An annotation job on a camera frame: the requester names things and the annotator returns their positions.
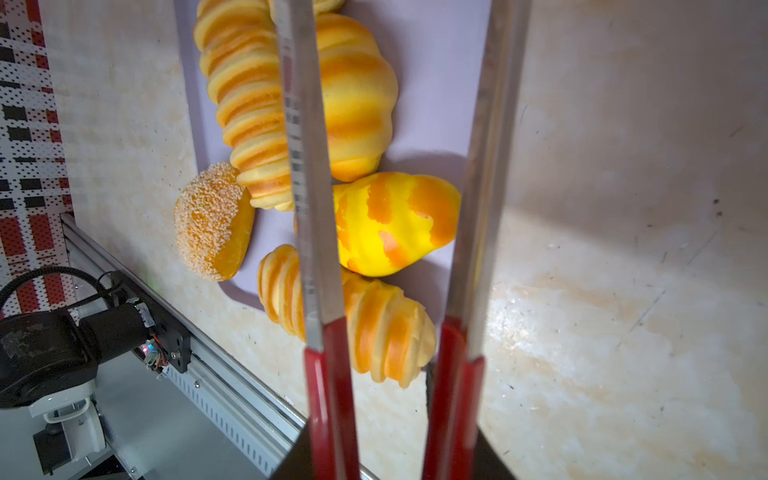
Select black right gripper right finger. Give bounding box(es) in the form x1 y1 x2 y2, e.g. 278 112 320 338
473 429 516 480

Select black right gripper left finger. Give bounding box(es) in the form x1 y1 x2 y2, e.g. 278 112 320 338
270 424 314 480

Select red-handled steel tongs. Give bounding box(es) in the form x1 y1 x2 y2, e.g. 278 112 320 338
275 1 529 479

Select short round ribbed bread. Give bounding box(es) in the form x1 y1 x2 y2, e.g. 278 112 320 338
315 13 398 182

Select long ribbed fake bread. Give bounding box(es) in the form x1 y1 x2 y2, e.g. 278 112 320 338
268 0 345 22

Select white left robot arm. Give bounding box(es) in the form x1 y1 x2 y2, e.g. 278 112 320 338
1 266 191 475

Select large spiral fake bread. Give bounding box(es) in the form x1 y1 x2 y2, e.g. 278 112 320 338
258 244 437 389

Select yellow pear-shaped fake bread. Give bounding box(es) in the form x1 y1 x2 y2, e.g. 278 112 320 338
333 172 461 277

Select sesame-coated fake bread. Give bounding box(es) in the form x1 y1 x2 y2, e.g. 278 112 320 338
174 162 255 282

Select long spiral fake bread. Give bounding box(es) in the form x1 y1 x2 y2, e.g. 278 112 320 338
193 1 294 211

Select lilac plastic tray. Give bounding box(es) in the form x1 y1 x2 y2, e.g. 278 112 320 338
173 1 491 320

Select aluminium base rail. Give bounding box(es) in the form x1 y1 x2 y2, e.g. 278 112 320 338
59 212 379 480

